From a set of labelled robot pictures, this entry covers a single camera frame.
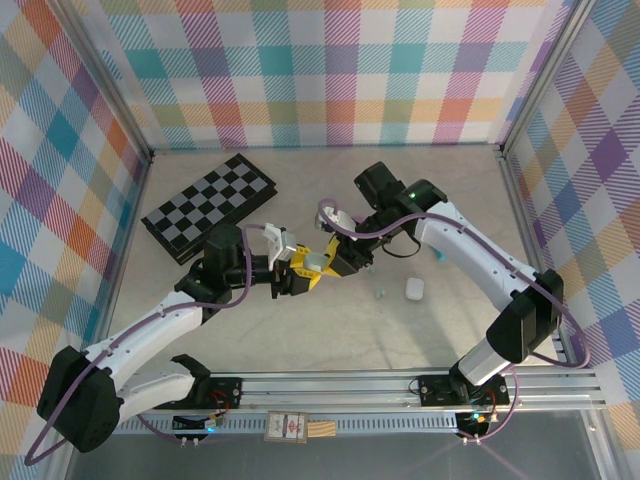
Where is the small label card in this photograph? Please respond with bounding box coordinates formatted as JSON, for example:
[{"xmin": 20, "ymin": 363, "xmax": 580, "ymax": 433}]
[{"xmin": 264, "ymin": 410, "xmax": 308, "ymax": 444}]

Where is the long aluminium mounting rail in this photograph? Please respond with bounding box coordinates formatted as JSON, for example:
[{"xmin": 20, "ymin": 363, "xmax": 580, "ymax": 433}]
[{"xmin": 114, "ymin": 372, "xmax": 609, "ymax": 416}]

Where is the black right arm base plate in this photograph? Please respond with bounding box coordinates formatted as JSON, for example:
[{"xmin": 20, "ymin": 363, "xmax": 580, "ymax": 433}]
[{"xmin": 417, "ymin": 374, "xmax": 511, "ymax": 407}]

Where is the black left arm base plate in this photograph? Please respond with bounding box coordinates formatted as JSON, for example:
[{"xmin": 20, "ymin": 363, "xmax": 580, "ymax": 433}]
[{"xmin": 151, "ymin": 377, "xmax": 245, "ymax": 410}]

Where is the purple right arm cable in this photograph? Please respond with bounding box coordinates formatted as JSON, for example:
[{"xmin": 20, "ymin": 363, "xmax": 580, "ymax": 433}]
[{"xmin": 318, "ymin": 198, "xmax": 591, "ymax": 446}]

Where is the aluminium side rail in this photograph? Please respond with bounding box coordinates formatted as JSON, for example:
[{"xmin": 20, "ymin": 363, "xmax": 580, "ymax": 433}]
[
  {"xmin": 102, "ymin": 149, "xmax": 155, "ymax": 321},
  {"xmin": 499, "ymin": 148, "xmax": 572, "ymax": 367}
]

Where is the black grey folding chessboard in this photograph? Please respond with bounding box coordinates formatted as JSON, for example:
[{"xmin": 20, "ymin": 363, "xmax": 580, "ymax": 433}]
[{"xmin": 141, "ymin": 153, "xmax": 280, "ymax": 266}]

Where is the aluminium frame post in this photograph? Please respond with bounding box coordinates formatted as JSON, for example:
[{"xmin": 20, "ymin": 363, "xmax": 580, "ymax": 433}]
[
  {"xmin": 59, "ymin": 0, "xmax": 154, "ymax": 161},
  {"xmin": 498, "ymin": 0, "xmax": 599, "ymax": 157}
]

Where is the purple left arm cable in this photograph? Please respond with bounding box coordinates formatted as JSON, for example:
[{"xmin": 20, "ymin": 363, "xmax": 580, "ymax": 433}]
[{"xmin": 24, "ymin": 224, "xmax": 274, "ymax": 466}]

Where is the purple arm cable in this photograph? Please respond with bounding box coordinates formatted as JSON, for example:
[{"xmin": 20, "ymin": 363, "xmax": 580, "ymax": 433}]
[
  {"xmin": 24, "ymin": 224, "xmax": 274, "ymax": 466},
  {"xmin": 318, "ymin": 198, "xmax": 591, "ymax": 446}
]

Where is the grey slotted cable duct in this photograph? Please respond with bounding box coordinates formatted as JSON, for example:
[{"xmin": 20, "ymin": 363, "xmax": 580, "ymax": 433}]
[{"xmin": 112, "ymin": 417, "xmax": 464, "ymax": 436}]

